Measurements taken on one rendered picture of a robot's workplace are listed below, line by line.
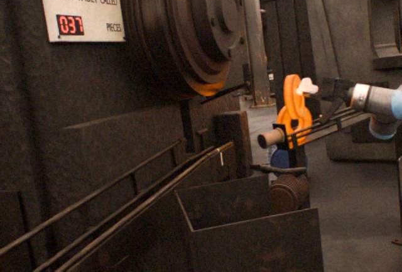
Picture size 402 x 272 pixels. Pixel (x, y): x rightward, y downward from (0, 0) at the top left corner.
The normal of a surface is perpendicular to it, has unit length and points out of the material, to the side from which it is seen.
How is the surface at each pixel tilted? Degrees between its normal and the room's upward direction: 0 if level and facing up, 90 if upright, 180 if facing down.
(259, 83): 90
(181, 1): 84
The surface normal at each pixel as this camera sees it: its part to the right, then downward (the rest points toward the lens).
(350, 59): -0.61, 0.19
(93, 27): 0.91, -0.06
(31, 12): -0.40, 0.18
